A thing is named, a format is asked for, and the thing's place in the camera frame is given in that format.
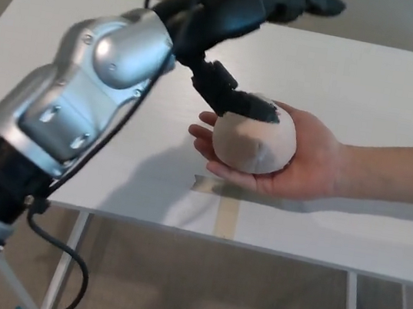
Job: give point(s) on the pink dumpling plush toy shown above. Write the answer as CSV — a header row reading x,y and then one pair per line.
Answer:
x,y
247,141

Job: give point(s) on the person's bare hand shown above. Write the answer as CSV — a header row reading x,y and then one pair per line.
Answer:
x,y
307,158

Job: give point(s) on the light blue metal frame bar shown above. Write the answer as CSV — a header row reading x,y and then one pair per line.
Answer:
x,y
16,285

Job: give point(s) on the person's bare forearm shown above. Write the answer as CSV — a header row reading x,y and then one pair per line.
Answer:
x,y
402,172

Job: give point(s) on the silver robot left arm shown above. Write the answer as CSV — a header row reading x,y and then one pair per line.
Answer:
x,y
85,78

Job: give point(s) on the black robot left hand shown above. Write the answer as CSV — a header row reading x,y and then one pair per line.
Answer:
x,y
220,12

